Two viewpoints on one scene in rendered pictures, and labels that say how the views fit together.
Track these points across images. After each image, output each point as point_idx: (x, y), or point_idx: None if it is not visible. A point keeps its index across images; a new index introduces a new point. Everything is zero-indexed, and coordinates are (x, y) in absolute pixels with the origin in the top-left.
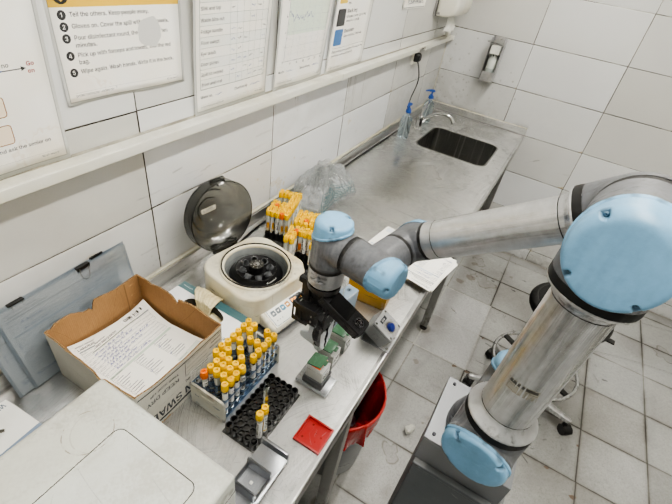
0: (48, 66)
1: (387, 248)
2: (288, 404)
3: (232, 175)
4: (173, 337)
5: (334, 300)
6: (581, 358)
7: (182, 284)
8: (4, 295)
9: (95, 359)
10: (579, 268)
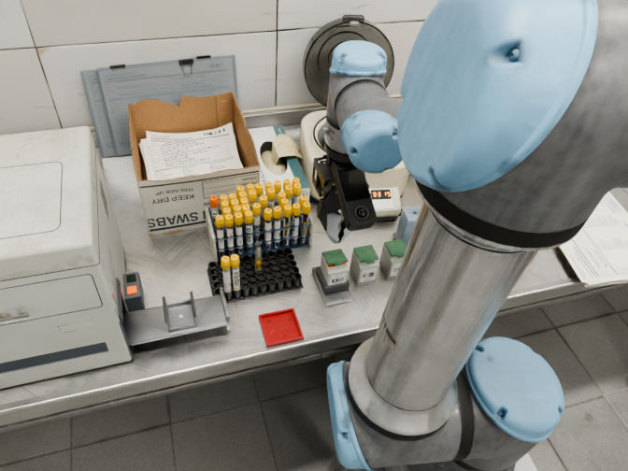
0: None
1: (395, 105)
2: (279, 284)
3: (397, 31)
4: (228, 166)
5: (347, 171)
6: (440, 299)
7: (277, 127)
8: (112, 56)
9: (158, 150)
10: (408, 92)
